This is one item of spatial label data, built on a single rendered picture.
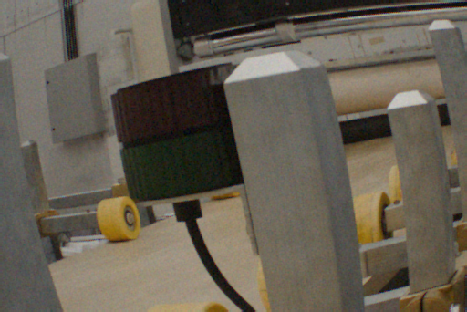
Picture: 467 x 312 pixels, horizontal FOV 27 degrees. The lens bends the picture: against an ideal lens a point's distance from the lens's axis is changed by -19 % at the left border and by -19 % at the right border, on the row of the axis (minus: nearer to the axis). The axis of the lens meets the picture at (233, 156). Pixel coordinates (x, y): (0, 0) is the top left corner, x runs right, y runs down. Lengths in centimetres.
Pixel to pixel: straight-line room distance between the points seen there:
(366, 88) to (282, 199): 266
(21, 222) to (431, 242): 49
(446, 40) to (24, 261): 73
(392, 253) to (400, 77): 208
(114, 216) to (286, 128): 155
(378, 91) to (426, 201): 241
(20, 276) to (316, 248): 24
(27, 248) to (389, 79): 287
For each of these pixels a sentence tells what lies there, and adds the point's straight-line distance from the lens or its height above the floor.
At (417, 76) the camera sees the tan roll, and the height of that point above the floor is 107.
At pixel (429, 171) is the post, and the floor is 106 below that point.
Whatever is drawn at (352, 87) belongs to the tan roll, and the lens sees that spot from 315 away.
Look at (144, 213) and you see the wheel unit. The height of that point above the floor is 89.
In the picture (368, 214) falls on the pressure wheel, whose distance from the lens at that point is 128.
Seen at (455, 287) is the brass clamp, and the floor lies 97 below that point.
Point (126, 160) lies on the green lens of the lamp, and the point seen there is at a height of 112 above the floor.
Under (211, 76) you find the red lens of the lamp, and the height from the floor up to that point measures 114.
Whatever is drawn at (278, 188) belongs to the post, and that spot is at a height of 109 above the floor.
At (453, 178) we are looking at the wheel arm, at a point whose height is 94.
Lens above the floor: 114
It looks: 4 degrees down
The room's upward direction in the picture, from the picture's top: 12 degrees counter-clockwise
